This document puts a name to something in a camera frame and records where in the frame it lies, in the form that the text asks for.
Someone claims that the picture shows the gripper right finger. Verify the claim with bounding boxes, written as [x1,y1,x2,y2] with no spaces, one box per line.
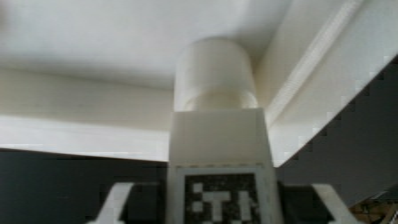
[278,184,362,224]

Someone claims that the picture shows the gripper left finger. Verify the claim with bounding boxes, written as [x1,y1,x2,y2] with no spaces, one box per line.
[86,182,163,224]

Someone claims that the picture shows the white table leg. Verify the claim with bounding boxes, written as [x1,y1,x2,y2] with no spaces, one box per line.
[165,38,282,224]

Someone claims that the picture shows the white square tabletop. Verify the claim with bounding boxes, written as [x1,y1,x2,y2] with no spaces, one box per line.
[0,0,398,163]

